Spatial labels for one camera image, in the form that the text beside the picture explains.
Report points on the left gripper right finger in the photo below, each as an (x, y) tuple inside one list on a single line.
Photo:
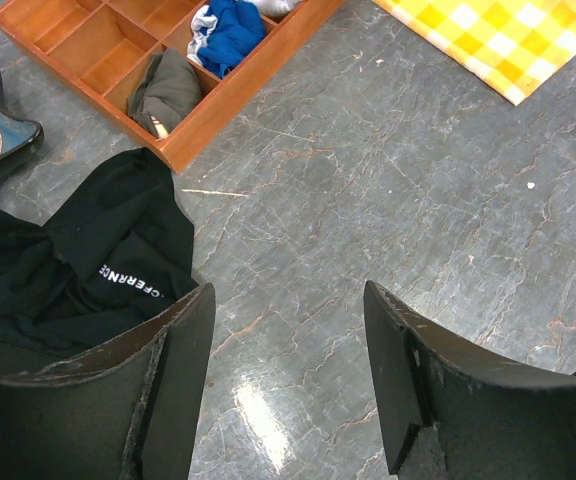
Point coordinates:
[(495, 418)]

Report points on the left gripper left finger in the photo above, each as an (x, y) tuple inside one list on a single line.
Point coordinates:
[(125, 409)]

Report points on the white underwear black trim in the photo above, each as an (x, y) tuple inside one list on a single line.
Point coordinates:
[(275, 8)]

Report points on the grey rolled underwear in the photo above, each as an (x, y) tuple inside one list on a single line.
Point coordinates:
[(167, 93)]

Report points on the blue rolled underwear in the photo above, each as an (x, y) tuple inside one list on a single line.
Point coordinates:
[(224, 32)]

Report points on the wooden divided tray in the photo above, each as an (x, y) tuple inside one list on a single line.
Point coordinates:
[(101, 51)]

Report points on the orange checkered cloth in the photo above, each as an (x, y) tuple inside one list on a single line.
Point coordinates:
[(513, 46)]

